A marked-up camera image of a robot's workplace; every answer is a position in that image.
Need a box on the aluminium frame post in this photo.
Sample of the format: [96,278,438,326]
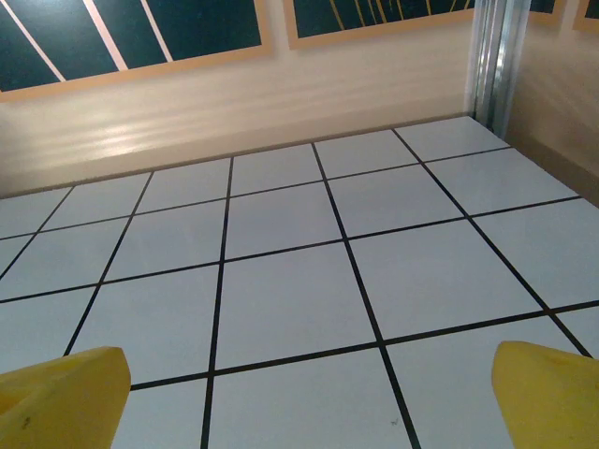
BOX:
[465,0,531,138]

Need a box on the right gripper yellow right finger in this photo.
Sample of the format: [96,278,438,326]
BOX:
[492,340,599,449]

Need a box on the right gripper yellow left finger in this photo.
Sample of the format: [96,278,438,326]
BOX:
[0,344,132,449]

